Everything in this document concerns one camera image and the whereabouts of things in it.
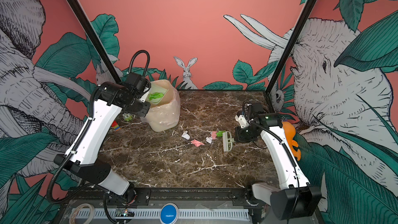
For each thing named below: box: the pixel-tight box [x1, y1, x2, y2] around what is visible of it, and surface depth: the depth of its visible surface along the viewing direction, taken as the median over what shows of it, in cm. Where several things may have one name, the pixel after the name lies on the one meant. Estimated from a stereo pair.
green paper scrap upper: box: [216, 130, 226, 137], surface depth 97 cm
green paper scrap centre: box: [148, 92, 165, 102], surface depth 76 cm
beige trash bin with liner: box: [139, 79, 181, 132], surface depth 86 cm
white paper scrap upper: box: [181, 130, 191, 140], surface depth 97 cm
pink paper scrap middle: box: [190, 139, 206, 148], surface depth 95 cm
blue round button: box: [159, 202, 179, 224], surface depth 70 cm
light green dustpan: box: [147, 84, 169, 105], surface depth 76 cm
